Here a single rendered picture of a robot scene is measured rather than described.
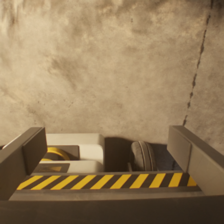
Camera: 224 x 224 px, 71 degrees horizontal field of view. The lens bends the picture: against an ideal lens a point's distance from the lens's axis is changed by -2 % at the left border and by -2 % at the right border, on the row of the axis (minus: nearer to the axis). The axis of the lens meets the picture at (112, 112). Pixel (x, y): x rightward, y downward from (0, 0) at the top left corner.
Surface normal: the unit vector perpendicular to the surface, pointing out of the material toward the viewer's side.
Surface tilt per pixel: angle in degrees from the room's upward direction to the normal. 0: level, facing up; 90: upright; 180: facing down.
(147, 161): 50
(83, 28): 0
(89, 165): 90
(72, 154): 0
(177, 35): 0
